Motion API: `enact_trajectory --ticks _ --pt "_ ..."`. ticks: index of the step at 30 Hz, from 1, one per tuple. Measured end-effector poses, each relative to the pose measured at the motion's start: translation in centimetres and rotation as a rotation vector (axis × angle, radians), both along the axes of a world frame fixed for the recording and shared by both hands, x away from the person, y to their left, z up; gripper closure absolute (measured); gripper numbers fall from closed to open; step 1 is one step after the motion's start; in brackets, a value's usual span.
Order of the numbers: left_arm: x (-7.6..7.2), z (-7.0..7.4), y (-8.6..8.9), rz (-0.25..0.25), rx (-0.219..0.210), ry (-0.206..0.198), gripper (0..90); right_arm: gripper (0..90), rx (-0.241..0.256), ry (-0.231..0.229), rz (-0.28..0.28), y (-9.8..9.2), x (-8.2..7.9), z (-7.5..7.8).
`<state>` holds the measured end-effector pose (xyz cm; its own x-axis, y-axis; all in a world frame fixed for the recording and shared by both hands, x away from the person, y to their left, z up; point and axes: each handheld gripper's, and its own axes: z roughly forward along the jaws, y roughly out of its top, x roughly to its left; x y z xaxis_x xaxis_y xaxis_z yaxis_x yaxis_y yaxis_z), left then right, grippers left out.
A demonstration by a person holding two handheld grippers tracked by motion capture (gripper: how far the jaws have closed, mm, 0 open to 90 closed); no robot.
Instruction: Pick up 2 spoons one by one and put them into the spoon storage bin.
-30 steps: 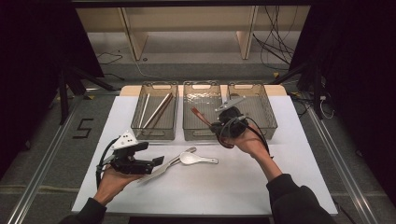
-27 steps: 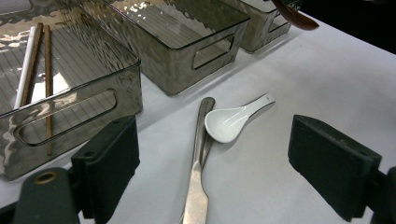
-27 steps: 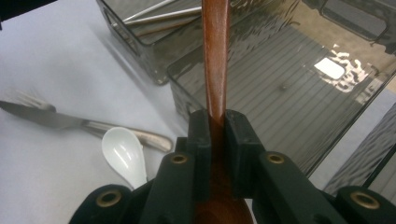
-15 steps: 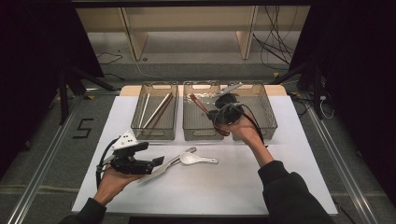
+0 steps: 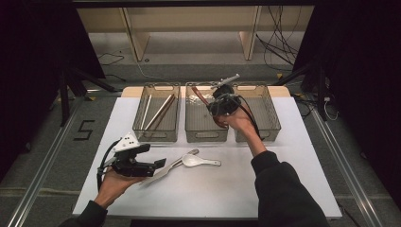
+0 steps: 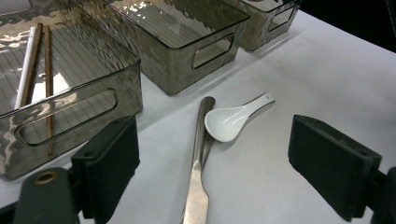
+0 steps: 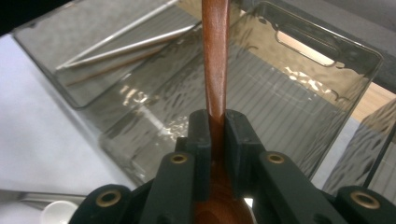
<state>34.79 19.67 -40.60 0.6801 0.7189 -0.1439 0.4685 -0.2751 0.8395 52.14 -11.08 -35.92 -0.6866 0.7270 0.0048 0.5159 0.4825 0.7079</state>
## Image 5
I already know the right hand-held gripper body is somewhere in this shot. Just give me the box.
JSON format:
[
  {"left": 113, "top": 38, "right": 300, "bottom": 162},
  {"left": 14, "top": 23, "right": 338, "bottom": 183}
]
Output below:
[{"left": 206, "top": 73, "right": 242, "bottom": 118}]

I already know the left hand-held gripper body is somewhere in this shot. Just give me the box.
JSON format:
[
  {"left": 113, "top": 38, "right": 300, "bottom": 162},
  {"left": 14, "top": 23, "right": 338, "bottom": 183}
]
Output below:
[{"left": 105, "top": 131, "right": 157, "bottom": 178}]

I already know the metal knife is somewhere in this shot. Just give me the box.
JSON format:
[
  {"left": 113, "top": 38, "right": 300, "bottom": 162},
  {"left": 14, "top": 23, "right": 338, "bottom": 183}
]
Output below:
[{"left": 140, "top": 159, "right": 185, "bottom": 186}]

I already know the brown wooden spoon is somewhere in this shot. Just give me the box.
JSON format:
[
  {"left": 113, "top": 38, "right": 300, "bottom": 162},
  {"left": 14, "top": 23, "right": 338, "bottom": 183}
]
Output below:
[{"left": 191, "top": 85, "right": 229, "bottom": 130}]

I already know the white ceramic spoon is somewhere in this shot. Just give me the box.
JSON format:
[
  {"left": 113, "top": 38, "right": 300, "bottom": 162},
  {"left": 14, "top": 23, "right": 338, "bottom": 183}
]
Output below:
[{"left": 182, "top": 153, "right": 222, "bottom": 168}]

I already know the smoky clear plastic bin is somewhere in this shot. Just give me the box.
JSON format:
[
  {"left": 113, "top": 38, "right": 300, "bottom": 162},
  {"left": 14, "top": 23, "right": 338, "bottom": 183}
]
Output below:
[
  {"left": 131, "top": 81, "right": 182, "bottom": 144},
  {"left": 230, "top": 81, "right": 282, "bottom": 144},
  {"left": 183, "top": 80, "right": 230, "bottom": 144}
]

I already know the metal fork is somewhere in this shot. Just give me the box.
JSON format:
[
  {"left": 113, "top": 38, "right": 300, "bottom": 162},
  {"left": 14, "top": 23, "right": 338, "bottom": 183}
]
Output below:
[{"left": 166, "top": 148, "right": 201, "bottom": 169}]

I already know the white chopstick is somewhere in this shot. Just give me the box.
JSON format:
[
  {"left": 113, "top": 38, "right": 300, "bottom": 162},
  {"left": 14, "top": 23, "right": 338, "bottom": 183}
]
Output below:
[
  {"left": 144, "top": 94, "right": 173, "bottom": 131},
  {"left": 140, "top": 94, "right": 153, "bottom": 131}
]

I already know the person's right hand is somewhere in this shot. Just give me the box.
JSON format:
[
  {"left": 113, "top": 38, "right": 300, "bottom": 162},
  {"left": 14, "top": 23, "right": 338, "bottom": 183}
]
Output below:
[{"left": 217, "top": 107, "right": 258, "bottom": 140}]

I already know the person's left hand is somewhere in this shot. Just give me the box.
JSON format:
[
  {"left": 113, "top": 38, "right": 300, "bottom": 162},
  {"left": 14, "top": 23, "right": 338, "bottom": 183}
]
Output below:
[{"left": 94, "top": 166, "right": 146, "bottom": 210}]

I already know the white table cover board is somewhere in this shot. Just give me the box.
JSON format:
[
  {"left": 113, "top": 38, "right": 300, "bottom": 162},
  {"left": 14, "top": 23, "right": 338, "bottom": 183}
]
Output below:
[{"left": 72, "top": 96, "right": 343, "bottom": 220}]

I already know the black metal stand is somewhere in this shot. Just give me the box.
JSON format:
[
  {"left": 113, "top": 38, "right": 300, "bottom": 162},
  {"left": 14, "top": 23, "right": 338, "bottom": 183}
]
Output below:
[
  {"left": 273, "top": 56, "right": 330, "bottom": 122},
  {"left": 58, "top": 67, "right": 118, "bottom": 127}
]

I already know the wooden shelf unit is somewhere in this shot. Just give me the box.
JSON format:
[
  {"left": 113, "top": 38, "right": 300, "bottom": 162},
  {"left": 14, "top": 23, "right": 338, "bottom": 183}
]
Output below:
[{"left": 75, "top": 5, "right": 316, "bottom": 62}]

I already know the white power adapter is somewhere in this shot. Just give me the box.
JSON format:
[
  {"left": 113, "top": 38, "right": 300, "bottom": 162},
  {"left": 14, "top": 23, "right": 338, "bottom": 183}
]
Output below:
[{"left": 322, "top": 95, "right": 340, "bottom": 122}]

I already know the black overhead bar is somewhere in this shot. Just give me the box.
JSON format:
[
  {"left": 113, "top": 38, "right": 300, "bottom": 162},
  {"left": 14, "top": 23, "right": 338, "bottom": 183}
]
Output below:
[{"left": 69, "top": 0, "right": 317, "bottom": 9}]

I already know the black curtain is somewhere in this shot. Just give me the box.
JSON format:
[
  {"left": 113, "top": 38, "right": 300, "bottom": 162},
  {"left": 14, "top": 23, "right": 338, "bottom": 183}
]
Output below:
[
  {"left": 292, "top": 0, "right": 401, "bottom": 206},
  {"left": 0, "top": 0, "right": 107, "bottom": 183}
]

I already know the left hand-held gripper cable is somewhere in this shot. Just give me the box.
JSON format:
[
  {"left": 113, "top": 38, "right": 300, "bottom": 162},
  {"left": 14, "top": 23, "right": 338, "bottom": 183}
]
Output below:
[{"left": 96, "top": 138, "right": 122, "bottom": 193}]

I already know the hand-held gripper cable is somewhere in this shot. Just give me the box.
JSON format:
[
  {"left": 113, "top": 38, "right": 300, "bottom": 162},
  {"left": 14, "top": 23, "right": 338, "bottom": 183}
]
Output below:
[
  {"left": 233, "top": 94, "right": 263, "bottom": 141},
  {"left": 96, "top": 138, "right": 122, "bottom": 193}
]

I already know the right hand-held gripper cable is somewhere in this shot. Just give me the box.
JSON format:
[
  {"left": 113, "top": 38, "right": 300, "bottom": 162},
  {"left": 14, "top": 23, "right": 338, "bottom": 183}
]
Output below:
[{"left": 233, "top": 94, "right": 263, "bottom": 141}]

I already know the short aluminium floor rail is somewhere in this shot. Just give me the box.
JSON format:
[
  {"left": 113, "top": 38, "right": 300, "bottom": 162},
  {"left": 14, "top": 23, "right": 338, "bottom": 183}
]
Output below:
[{"left": 85, "top": 89, "right": 124, "bottom": 97}]

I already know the black floor cable bundle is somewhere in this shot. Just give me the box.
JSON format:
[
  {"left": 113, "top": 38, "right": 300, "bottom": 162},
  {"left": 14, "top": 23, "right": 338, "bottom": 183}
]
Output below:
[{"left": 254, "top": 5, "right": 305, "bottom": 73}]

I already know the white floor cable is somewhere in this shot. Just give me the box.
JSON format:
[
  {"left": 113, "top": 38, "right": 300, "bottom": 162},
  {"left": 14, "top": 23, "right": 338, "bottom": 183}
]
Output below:
[{"left": 135, "top": 60, "right": 166, "bottom": 82}]

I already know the thin black floor cable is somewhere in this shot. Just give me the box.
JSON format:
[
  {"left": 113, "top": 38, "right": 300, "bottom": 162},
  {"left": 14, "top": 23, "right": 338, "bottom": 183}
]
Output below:
[{"left": 95, "top": 51, "right": 126, "bottom": 67}]

